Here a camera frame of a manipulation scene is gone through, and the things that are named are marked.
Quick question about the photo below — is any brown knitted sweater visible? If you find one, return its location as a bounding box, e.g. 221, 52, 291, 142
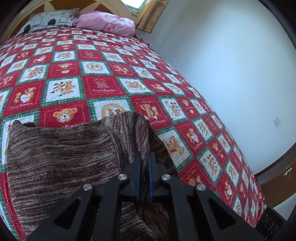
6, 111, 178, 240

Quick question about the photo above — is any red patchwork bedspread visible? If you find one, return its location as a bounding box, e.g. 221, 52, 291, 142
1, 27, 265, 240

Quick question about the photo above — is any grey white patterned pillow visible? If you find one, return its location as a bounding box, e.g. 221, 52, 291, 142
17, 8, 80, 35

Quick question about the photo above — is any wooden cabinet with handle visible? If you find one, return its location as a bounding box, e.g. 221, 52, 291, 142
255, 145, 295, 207

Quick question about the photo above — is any centre window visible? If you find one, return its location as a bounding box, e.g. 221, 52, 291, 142
121, 0, 148, 11

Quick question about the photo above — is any wall power socket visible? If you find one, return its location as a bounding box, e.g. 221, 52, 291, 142
273, 117, 280, 127

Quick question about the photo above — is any black device with round buttons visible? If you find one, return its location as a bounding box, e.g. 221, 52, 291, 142
255, 207, 287, 240

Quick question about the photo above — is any pink pillow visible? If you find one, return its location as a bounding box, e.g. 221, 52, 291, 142
75, 11, 135, 37

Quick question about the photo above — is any cream wooden headboard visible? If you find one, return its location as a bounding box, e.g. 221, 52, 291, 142
1, 1, 133, 43

